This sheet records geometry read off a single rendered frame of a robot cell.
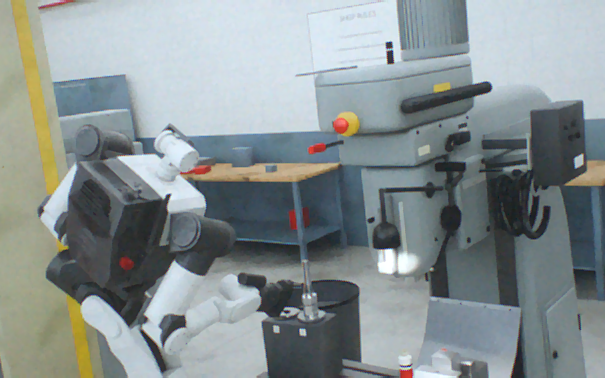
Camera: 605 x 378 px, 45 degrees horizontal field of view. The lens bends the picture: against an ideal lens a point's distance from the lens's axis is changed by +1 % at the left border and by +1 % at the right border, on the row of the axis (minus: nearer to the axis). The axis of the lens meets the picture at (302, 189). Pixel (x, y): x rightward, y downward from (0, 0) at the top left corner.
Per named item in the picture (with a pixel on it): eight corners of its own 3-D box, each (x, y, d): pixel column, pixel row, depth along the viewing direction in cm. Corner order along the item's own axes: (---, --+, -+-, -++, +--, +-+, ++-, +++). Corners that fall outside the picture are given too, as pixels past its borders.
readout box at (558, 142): (567, 186, 195) (563, 107, 191) (533, 186, 201) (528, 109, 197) (591, 172, 210) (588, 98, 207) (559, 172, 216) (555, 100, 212)
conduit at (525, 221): (529, 247, 203) (524, 174, 199) (475, 243, 213) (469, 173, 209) (553, 231, 216) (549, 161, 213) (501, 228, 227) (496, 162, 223)
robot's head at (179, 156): (172, 180, 189) (183, 151, 186) (149, 159, 194) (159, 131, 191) (191, 178, 195) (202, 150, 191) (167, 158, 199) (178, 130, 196)
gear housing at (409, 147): (416, 167, 184) (412, 128, 183) (338, 167, 200) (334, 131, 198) (474, 145, 210) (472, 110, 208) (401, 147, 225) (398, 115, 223)
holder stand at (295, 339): (325, 384, 228) (317, 323, 224) (267, 375, 240) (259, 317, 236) (343, 368, 238) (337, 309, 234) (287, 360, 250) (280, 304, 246)
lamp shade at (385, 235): (369, 249, 187) (366, 226, 185) (377, 242, 193) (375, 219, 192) (396, 249, 184) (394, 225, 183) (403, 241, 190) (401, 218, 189)
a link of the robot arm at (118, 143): (81, 178, 199) (109, 139, 197) (62, 158, 202) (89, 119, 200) (109, 183, 210) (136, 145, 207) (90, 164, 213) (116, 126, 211)
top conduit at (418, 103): (413, 113, 174) (412, 99, 174) (398, 114, 177) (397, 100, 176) (493, 92, 208) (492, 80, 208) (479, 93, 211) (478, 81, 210)
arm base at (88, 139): (82, 179, 197) (111, 154, 194) (61, 142, 201) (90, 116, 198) (117, 185, 210) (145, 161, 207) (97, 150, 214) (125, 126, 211)
